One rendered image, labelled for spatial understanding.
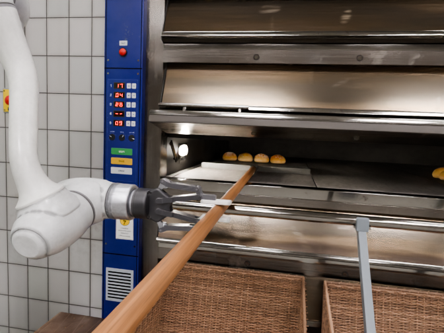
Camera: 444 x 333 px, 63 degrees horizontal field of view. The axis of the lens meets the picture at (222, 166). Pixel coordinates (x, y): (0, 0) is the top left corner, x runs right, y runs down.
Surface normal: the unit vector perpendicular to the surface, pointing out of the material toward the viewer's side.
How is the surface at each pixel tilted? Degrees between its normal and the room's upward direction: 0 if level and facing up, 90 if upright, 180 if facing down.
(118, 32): 90
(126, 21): 90
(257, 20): 70
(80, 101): 90
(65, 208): 58
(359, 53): 90
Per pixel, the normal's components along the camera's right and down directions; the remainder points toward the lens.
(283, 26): -0.16, -0.25
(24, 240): -0.12, 0.44
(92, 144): -0.18, 0.10
